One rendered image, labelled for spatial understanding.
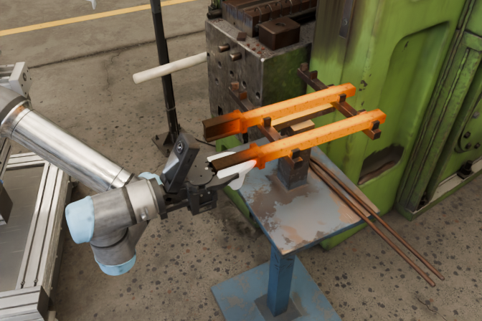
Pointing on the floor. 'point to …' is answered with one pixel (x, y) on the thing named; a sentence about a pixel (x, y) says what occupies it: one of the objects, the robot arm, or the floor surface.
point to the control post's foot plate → (164, 141)
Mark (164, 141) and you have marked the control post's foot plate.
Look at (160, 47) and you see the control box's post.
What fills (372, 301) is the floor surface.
